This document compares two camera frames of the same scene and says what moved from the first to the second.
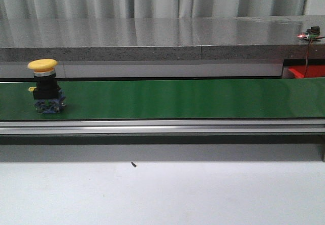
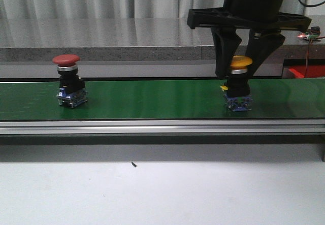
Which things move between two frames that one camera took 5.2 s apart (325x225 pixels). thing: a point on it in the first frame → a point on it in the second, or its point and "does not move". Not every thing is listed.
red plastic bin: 312,71 does not move
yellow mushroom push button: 49,98 → 237,96
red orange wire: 307,59 does not move
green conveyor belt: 116,100 does not move
